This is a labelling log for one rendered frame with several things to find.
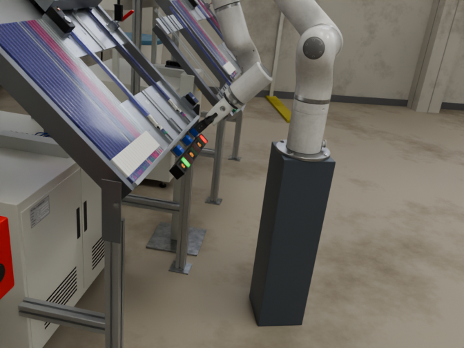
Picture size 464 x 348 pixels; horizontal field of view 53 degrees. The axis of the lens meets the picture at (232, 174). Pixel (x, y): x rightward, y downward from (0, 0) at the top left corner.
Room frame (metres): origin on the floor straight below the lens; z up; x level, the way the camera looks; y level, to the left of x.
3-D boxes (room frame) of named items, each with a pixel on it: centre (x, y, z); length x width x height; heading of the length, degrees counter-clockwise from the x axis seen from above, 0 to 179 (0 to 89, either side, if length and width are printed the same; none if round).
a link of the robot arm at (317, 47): (1.50, -0.23, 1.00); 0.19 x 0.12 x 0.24; 161
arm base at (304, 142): (1.53, -0.24, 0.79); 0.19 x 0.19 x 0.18
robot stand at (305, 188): (1.53, -0.24, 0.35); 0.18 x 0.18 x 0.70; 12
